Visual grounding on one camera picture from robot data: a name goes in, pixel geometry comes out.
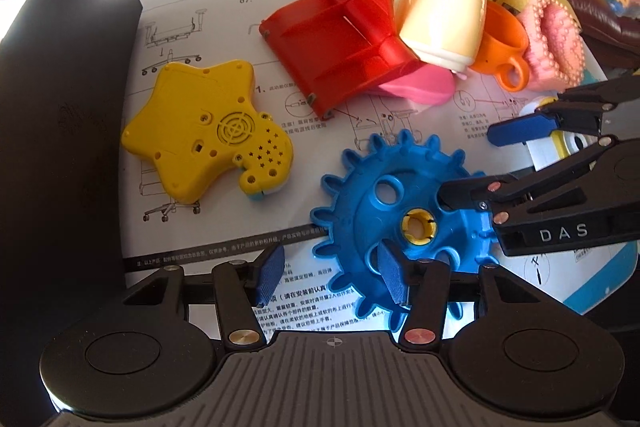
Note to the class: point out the pink plastic block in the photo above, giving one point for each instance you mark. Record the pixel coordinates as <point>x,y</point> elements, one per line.
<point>427,85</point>

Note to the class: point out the cream plastic jug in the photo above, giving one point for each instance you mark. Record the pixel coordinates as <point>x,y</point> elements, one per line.
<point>445,33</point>

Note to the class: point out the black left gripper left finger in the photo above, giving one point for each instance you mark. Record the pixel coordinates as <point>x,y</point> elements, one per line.
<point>239,288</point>

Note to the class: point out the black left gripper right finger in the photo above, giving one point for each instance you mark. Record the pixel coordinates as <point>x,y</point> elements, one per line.
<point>420,286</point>

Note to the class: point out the open cardboard box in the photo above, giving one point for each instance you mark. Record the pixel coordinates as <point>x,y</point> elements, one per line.
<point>64,68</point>

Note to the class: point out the orange plastic cup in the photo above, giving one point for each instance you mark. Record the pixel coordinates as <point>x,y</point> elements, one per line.
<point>501,53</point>

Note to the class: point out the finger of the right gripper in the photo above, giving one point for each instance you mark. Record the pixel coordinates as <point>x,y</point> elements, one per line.
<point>603,160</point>
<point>605,108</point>

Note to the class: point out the yellow star toy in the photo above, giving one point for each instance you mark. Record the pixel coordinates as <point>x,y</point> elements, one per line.
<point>200,123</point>

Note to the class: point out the blue plastic gear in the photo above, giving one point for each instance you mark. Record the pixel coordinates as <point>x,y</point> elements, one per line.
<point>390,194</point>

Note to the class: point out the white instruction sheet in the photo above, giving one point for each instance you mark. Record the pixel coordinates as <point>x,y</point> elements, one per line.
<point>331,127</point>

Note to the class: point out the red plastic toy tray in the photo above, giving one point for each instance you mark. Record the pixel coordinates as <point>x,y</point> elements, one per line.
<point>335,50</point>

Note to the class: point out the pink bumpy toy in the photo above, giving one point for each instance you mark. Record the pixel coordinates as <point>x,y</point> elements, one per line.
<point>555,53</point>

